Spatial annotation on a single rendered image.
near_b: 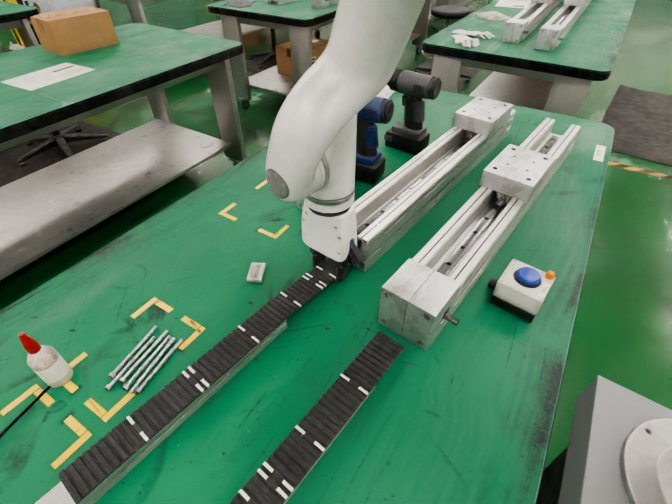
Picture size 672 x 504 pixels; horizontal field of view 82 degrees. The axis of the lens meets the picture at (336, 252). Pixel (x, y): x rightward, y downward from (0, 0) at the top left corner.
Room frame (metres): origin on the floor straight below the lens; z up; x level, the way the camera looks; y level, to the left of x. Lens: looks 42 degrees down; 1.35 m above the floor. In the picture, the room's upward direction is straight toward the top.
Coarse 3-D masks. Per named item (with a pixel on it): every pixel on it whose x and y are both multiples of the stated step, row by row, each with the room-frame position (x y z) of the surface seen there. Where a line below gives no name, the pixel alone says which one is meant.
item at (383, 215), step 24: (432, 144) 0.96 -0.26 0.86; (456, 144) 1.03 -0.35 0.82; (480, 144) 0.98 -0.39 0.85; (408, 168) 0.83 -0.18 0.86; (432, 168) 0.88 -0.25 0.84; (456, 168) 0.87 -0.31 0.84; (384, 192) 0.74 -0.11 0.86; (408, 192) 0.77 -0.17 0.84; (432, 192) 0.77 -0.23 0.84; (360, 216) 0.67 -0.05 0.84; (384, 216) 0.64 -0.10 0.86; (408, 216) 0.68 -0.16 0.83; (360, 240) 0.58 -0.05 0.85; (384, 240) 0.61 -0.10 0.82; (360, 264) 0.58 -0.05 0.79
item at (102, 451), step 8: (104, 440) 0.21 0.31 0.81; (96, 448) 0.20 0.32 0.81; (104, 448) 0.20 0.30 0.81; (96, 456) 0.19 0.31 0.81; (104, 456) 0.19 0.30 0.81; (112, 456) 0.19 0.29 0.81; (104, 464) 0.18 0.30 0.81; (112, 464) 0.18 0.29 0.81; (120, 464) 0.18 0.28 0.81; (112, 472) 0.17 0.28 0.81
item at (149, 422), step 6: (144, 408) 0.26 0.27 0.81; (132, 414) 0.25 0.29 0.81; (138, 414) 0.25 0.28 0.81; (144, 414) 0.25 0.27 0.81; (150, 414) 0.25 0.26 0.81; (138, 420) 0.24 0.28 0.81; (144, 420) 0.24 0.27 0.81; (150, 420) 0.24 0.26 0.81; (156, 420) 0.24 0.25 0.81; (144, 426) 0.23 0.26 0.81; (150, 426) 0.23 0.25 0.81; (156, 426) 0.23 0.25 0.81; (162, 426) 0.23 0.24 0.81; (150, 432) 0.22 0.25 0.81; (156, 432) 0.22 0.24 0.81
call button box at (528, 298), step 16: (512, 272) 0.50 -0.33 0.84; (544, 272) 0.50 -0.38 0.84; (496, 288) 0.48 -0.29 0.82; (512, 288) 0.46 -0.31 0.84; (528, 288) 0.46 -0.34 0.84; (544, 288) 0.46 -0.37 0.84; (496, 304) 0.47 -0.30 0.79; (512, 304) 0.46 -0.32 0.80; (528, 304) 0.44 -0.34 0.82; (528, 320) 0.43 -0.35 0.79
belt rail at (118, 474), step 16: (272, 336) 0.39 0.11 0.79; (256, 352) 0.36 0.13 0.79; (240, 368) 0.34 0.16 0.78; (176, 416) 0.25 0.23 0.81; (160, 432) 0.23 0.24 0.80; (144, 448) 0.21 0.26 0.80; (128, 464) 0.19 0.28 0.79; (112, 480) 0.17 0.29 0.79; (48, 496) 0.15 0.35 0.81; (64, 496) 0.15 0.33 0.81; (96, 496) 0.15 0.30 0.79
